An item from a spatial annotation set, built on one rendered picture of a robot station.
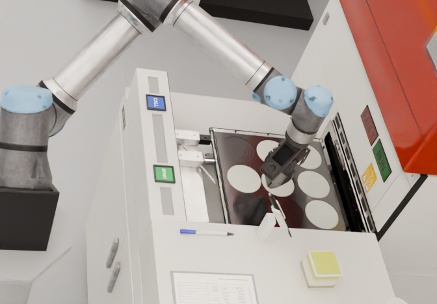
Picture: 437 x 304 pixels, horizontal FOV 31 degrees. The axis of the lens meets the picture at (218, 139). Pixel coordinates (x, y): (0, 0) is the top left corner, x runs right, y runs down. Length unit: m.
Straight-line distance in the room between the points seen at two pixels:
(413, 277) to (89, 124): 1.64
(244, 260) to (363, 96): 0.64
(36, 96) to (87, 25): 2.10
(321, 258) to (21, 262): 0.74
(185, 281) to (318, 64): 1.03
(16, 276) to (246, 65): 0.75
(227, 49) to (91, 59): 0.36
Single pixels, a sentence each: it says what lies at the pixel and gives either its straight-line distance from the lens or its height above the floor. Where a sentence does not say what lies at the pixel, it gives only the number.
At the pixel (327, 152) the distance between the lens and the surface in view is 2.44.
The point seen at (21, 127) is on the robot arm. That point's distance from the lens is 1.84.
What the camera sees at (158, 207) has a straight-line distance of 1.97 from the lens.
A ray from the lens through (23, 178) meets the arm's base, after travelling 1.84.
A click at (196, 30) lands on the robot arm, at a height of 1.38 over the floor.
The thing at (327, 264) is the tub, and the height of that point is 1.03.
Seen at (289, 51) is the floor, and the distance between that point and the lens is 4.21.
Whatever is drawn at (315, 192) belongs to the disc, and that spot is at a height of 0.90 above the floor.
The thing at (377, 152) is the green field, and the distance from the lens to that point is 2.18.
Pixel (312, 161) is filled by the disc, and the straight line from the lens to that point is 2.34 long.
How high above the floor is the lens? 2.48
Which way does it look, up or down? 44 degrees down
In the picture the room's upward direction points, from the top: 24 degrees clockwise
